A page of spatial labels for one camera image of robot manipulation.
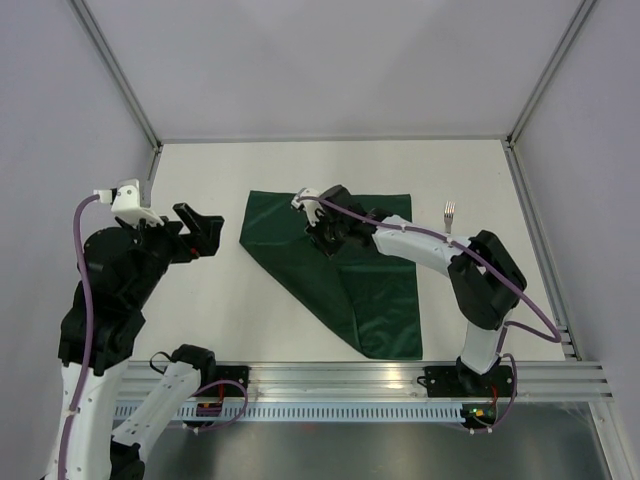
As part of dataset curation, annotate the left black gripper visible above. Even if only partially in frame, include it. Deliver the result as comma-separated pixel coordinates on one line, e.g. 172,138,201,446
119,200,224,304

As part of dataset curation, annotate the dark green cloth napkin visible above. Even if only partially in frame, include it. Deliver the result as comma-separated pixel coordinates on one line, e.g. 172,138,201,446
239,191,423,361

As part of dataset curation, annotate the silver fork black handle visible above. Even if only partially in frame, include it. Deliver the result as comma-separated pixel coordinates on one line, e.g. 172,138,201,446
443,201,456,234

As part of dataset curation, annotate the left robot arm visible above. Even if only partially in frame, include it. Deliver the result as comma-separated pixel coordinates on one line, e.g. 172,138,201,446
44,203,224,479

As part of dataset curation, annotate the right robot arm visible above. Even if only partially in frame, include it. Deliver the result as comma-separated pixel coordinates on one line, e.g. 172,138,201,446
291,185,527,396

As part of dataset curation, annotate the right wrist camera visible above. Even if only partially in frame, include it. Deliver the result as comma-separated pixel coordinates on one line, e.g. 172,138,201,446
291,188,324,226

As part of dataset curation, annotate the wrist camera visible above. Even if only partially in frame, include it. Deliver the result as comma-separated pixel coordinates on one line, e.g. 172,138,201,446
291,188,324,226
93,179,163,227

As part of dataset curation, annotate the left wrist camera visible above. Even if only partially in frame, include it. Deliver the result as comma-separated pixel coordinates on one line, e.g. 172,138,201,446
93,179,163,227

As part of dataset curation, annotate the back aluminium frame bar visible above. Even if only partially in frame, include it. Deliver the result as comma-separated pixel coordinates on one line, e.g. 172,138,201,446
159,133,511,146

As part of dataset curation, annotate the left aluminium frame post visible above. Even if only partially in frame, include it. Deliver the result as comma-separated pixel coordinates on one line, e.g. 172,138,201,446
69,0,164,151

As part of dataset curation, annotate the aluminium frame post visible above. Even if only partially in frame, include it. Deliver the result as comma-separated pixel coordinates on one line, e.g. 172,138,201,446
69,0,164,151
504,0,599,149

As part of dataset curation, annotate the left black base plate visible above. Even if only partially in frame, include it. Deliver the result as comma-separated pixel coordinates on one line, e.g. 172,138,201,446
197,364,250,399

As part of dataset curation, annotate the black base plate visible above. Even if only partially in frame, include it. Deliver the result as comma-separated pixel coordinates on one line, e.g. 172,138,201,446
416,364,515,399
197,364,250,399

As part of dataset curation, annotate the white slotted cable duct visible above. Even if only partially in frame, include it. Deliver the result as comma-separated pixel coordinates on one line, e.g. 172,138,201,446
173,402,464,423

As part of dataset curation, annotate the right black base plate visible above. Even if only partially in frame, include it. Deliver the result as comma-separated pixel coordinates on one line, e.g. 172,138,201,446
416,364,515,399

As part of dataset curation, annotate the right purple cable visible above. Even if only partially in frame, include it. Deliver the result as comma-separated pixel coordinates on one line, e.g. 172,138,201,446
297,197,562,434

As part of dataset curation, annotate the aluminium front rail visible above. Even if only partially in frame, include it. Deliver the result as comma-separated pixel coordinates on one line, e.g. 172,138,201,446
119,360,616,402

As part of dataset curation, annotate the right aluminium frame post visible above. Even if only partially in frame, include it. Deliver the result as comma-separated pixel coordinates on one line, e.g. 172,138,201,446
504,0,599,149

